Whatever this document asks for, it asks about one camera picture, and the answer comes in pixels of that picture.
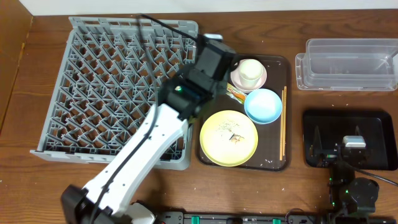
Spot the pink saucer plate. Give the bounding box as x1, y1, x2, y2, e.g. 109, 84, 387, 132
231, 59, 267, 93

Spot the orange snack wrapper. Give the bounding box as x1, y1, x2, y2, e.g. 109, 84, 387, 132
226, 83, 247, 105

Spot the cream white cup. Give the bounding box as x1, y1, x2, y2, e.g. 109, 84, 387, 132
238, 59, 264, 88

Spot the light blue bowl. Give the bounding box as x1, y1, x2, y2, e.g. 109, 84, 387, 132
244, 88, 283, 124

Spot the wooden chopstick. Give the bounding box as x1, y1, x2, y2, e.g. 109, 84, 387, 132
279, 90, 284, 161
282, 86, 287, 158

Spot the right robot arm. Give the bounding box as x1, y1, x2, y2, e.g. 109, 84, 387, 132
310, 126, 379, 223

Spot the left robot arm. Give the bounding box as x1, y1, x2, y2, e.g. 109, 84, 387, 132
61, 34, 236, 223

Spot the black plastic bin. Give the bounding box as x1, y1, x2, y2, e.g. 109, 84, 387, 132
303, 109, 397, 170

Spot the yellow plate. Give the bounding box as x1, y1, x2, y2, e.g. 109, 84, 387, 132
200, 110, 259, 167

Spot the clear plastic bin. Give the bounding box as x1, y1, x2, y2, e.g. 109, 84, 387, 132
295, 39, 397, 91

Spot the grey plastic dish rack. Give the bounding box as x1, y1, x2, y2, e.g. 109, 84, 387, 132
33, 17, 198, 164

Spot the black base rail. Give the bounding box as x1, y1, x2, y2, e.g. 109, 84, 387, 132
155, 211, 398, 224

